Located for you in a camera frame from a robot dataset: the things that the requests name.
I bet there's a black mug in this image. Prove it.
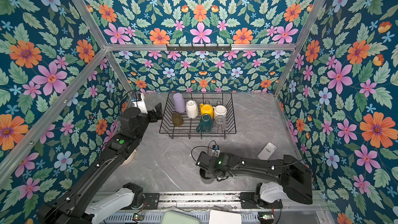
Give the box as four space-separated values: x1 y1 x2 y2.
200 168 217 185

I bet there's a black wire dish rack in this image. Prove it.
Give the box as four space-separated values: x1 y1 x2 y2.
159 92 237 139

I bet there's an olive tinted glass cup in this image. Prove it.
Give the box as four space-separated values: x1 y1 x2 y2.
172 112 183 127

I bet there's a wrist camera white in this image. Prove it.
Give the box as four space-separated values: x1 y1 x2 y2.
132 92 148 114
211 145 220 157

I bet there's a cream mug green handle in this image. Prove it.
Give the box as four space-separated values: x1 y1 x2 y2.
196 114 213 133

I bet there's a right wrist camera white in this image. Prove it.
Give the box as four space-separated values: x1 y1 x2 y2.
211 145 220 157

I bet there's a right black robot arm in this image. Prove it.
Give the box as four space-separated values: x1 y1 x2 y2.
195 151 313 205

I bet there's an aluminium front rail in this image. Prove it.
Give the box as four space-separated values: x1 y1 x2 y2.
90 190 327 212

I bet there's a white box front edge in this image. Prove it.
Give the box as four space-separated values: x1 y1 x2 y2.
209 210 242 224

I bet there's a white fluted mug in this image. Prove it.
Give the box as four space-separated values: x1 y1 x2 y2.
186 100 199 119

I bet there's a cream plate at left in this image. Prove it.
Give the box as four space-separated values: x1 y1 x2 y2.
121 150 137 166

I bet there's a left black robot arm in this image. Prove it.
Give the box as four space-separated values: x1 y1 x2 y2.
37 103 163 224

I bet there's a yellow mug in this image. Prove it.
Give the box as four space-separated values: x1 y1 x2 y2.
200 104 214 119

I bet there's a white mug red inside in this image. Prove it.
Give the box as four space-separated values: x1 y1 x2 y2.
213 105 227 120

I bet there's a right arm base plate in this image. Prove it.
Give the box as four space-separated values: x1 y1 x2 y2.
239 192 283 209

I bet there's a pale green tray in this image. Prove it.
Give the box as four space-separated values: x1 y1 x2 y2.
161 211 201 224

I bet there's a white remote control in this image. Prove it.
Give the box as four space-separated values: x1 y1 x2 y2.
257 142 277 160

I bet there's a black wall hook rail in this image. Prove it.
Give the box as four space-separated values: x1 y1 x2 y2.
166 44 232 52

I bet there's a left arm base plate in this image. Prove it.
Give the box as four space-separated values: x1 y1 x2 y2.
129 193 160 210

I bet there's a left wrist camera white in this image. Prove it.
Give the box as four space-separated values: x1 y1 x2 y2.
132 92 148 114

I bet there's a clear glass cup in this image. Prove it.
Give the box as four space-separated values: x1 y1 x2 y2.
213 116 226 133

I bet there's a lilac plastic cup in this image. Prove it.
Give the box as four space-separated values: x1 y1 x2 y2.
173 93 186 114

